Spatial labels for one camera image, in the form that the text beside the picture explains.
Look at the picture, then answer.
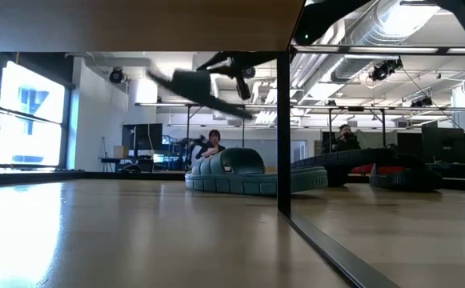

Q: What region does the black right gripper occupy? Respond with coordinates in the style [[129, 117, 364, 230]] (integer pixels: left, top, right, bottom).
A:
[[294, 0, 373, 47]]

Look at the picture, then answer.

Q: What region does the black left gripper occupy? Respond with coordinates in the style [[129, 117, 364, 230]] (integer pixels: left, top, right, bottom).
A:
[[195, 50, 281, 101]]

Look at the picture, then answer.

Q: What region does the green rubber slide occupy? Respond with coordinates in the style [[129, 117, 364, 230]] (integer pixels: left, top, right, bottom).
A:
[[215, 146, 329, 197], [183, 147, 278, 197]]

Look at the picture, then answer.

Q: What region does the person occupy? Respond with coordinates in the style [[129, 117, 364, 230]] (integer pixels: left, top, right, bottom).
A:
[[194, 129, 226, 159], [333, 123, 361, 152]]

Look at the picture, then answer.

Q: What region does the background metal gantry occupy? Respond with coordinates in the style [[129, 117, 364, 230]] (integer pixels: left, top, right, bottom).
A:
[[134, 102, 465, 161]]

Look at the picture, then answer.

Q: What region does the black computer monitor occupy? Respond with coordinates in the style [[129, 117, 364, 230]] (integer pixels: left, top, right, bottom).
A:
[[122, 122, 164, 151]]

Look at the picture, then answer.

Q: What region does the small black monitor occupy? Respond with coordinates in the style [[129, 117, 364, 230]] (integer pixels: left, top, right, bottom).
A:
[[396, 131, 423, 157]]

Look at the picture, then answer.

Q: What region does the large black monitor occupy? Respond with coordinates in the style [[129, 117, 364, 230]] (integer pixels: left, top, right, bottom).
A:
[[422, 126, 465, 164]]

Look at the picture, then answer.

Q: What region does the large bright window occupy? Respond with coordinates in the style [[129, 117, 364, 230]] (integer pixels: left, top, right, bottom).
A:
[[0, 59, 71, 171]]

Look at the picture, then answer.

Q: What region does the silver ceiling duct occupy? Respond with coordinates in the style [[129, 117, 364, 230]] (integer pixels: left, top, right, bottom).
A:
[[327, 0, 443, 81]]

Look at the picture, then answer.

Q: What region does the ceiling camera rig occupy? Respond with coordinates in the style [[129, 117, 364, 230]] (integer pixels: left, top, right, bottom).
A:
[[367, 58, 403, 83], [411, 95, 434, 108]]

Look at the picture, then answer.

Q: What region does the wooden shelf with black frame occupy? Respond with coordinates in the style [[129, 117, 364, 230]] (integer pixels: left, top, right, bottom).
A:
[[0, 0, 401, 288]]

